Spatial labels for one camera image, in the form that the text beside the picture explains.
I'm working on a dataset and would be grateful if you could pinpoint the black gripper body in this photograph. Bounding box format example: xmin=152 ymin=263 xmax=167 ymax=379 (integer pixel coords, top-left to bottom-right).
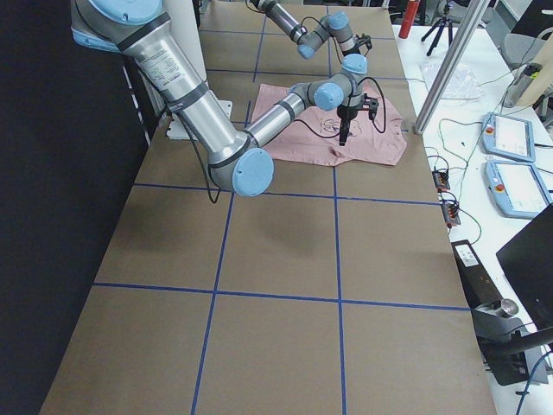
xmin=337 ymin=93 xmax=378 ymax=121
xmin=353 ymin=35 xmax=372 ymax=54

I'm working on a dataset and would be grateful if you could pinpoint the pink Snoopy t-shirt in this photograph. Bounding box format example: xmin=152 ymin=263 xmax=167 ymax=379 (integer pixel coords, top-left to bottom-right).
xmin=264 ymin=99 xmax=407 ymax=166

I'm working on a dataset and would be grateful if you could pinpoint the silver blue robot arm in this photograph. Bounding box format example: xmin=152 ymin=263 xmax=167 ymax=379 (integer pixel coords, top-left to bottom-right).
xmin=71 ymin=1 xmax=372 ymax=197
xmin=245 ymin=0 xmax=372 ymax=60

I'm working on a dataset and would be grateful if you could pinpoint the red cylinder bottle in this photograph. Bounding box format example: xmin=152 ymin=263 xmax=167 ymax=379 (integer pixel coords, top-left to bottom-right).
xmin=398 ymin=0 xmax=420 ymax=39

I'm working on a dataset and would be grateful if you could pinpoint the clear plastic bag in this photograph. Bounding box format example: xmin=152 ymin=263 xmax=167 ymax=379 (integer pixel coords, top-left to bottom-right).
xmin=420 ymin=61 xmax=484 ymax=99

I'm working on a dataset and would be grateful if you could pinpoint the red black relay board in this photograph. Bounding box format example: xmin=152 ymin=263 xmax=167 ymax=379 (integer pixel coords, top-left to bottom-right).
xmin=432 ymin=170 xmax=450 ymax=193

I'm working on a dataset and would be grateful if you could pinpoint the upper blue teach pendant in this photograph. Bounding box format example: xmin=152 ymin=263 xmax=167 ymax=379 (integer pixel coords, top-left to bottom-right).
xmin=482 ymin=112 xmax=536 ymax=163

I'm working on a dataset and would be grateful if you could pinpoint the blue teach pendant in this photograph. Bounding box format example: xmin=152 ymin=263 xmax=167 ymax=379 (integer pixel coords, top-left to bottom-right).
xmin=482 ymin=112 xmax=536 ymax=163
xmin=484 ymin=160 xmax=552 ymax=220

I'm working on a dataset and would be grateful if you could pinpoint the lower blue teach pendant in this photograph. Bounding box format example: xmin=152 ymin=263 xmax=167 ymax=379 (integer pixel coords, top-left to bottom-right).
xmin=484 ymin=160 xmax=552 ymax=220

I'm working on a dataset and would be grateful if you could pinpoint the black rectangular box device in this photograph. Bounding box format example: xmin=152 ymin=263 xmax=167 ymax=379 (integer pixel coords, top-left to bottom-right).
xmin=451 ymin=239 xmax=503 ymax=316

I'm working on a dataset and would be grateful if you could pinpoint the black monitor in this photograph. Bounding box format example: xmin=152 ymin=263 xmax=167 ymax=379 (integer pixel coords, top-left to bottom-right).
xmin=496 ymin=207 xmax=552 ymax=329

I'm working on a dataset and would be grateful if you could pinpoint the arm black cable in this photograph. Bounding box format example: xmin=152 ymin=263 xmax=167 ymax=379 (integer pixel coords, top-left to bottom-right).
xmin=293 ymin=76 xmax=388 ymax=140

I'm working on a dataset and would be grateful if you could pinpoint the black camera tripod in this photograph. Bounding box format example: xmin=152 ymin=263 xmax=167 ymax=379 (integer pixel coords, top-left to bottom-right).
xmin=421 ymin=1 xmax=454 ymax=56

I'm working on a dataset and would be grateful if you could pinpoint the aluminium frame post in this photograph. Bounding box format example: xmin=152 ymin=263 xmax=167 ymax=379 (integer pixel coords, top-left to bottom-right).
xmin=413 ymin=0 xmax=489 ymax=135

